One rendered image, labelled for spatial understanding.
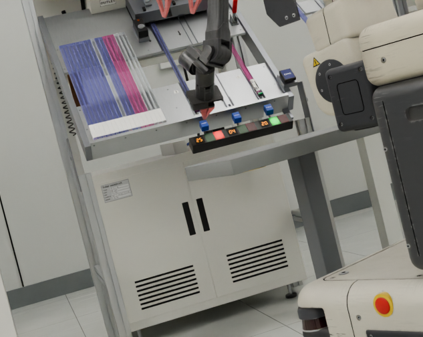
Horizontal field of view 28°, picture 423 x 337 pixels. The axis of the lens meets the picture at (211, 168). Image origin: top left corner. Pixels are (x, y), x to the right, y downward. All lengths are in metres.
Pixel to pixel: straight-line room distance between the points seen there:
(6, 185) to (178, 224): 1.76
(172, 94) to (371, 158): 0.72
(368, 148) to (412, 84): 1.26
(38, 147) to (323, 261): 2.51
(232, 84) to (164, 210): 0.52
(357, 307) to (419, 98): 0.48
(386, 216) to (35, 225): 2.19
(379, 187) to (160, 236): 0.78
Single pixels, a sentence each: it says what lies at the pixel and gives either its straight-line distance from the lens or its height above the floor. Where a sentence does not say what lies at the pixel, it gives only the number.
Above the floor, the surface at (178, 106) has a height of 0.78.
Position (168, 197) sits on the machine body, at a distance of 2.96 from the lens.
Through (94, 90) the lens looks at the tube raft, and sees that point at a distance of 2.79.
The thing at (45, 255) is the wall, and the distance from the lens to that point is 4.58.
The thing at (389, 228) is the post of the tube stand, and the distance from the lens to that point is 2.97.
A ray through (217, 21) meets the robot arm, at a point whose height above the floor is 0.98.
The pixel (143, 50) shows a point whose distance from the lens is 2.95.
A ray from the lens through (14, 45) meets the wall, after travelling 4.60.
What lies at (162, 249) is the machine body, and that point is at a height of 0.31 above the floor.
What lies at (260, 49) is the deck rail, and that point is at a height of 0.90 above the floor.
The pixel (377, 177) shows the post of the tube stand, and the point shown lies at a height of 0.38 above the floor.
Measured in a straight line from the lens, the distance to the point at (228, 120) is 2.71.
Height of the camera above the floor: 0.70
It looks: 3 degrees down
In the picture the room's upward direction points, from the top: 14 degrees counter-clockwise
